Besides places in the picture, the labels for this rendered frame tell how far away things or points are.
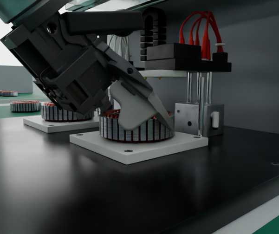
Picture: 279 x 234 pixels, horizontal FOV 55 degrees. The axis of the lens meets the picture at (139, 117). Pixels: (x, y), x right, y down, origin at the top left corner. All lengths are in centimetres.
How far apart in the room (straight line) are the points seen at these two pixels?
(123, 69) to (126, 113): 5
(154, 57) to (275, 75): 23
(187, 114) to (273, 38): 21
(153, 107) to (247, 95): 29
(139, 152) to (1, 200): 15
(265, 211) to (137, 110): 17
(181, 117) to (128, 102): 20
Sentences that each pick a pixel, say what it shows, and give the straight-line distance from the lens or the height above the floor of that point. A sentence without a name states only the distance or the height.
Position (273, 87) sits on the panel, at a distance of 55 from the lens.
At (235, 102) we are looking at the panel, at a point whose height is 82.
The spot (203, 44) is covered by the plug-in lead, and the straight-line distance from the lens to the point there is 48.
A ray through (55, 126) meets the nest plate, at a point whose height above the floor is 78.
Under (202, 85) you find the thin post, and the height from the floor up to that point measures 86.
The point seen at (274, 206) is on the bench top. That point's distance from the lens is 29.
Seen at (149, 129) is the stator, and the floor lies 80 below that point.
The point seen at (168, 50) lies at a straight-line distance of 42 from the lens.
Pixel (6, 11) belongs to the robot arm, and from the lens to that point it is 32.
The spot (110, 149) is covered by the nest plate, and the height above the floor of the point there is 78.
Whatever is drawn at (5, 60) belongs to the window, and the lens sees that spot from 518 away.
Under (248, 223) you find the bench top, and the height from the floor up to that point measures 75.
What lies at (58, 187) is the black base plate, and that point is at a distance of 26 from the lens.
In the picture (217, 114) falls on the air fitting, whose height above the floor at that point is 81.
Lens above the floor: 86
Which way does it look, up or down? 8 degrees down
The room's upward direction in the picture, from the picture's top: straight up
